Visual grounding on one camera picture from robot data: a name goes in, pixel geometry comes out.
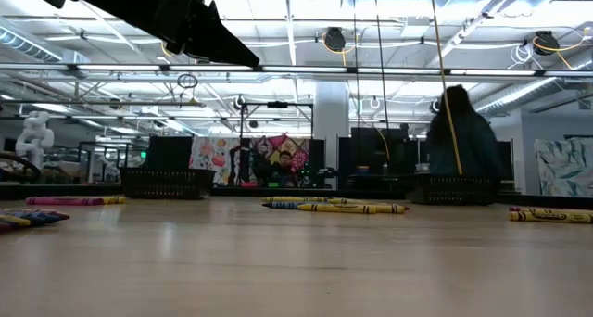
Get black aluminium table frame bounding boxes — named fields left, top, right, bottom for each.
left=0, top=182, right=593, bottom=210

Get leaf-pattern cloth panel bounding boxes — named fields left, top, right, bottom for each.
left=533, top=136, right=593, bottom=198

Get colourful patchwork quilt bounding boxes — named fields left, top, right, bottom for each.
left=248, top=133, right=312, bottom=187

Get blue crayon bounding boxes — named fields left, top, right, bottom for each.
left=8, top=210, right=62, bottom=223
left=6, top=213, right=47, bottom=226
left=261, top=201, right=308, bottom=210

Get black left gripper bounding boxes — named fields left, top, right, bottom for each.
left=87, top=0, right=259, bottom=69

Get person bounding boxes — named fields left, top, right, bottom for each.
left=424, top=83, right=505, bottom=179
left=266, top=149, right=298, bottom=189

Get black screen panel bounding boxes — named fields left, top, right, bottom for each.
left=146, top=135, right=195, bottom=171

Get black slotted plastic basket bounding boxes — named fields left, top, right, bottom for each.
left=406, top=173, right=500, bottom=206
left=119, top=167, right=217, bottom=201

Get long ceiling light bar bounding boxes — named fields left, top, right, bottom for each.
left=0, top=62, right=593, bottom=78

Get floral cloth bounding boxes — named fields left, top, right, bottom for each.
left=188, top=136, right=243, bottom=187

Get dark curved hose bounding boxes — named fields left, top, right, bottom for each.
left=0, top=150, right=43, bottom=184

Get black cabinet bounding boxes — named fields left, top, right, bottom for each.
left=336, top=127, right=421, bottom=191

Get black partition panel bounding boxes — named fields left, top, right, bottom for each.
left=498, top=139, right=516, bottom=182

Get white building column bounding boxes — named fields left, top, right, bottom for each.
left=313, top=80, right=351, bottom=191

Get black metal rig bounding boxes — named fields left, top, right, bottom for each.
left=237, top=101, right=316, bottom=188

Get yellow power cable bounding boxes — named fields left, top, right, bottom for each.
left=428, top=0, right=464, bottom=176

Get black ceiling cable reel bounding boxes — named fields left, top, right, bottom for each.
left=322, top=26, right=347, bottom=54
left=532, top=30, right=561, bottom=57

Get black hanging cable loop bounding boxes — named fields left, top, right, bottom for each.
left=176, top=72, right=200, bottom=91

